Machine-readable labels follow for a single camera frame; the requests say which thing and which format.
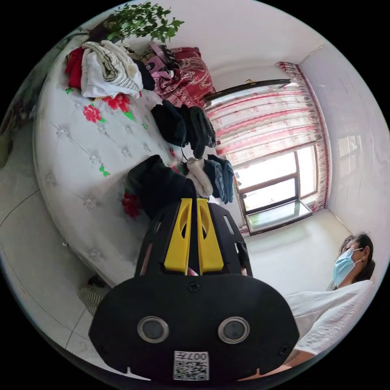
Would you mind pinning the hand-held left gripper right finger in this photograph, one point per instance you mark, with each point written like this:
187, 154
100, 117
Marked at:
210, 246

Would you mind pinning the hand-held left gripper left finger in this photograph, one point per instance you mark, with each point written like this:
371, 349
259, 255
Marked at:
176, 243

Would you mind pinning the black long pants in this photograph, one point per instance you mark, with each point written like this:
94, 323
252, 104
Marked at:
161, 189

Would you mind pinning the window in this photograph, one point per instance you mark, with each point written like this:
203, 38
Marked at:
274, 189

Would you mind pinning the striped floor mat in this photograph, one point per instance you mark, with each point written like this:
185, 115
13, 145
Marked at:
91, 297

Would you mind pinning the pile of dark folded clothes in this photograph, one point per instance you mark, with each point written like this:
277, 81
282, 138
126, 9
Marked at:
182, 125

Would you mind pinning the bed with floral quilted sheet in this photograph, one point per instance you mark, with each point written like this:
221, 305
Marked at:
79, 158

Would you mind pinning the person's body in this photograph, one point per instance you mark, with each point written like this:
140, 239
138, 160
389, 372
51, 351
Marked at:
332, 301

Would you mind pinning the red striped curtain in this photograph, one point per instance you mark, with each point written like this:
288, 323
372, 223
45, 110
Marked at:
265, 118

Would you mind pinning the red patterned rolled blanket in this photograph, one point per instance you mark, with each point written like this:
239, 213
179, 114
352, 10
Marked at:
186, 76

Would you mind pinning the pink patterned bag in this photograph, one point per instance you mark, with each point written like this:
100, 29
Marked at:
155, 59

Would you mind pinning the green leafy plant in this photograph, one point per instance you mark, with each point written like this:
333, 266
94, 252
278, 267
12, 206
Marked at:
143, 21

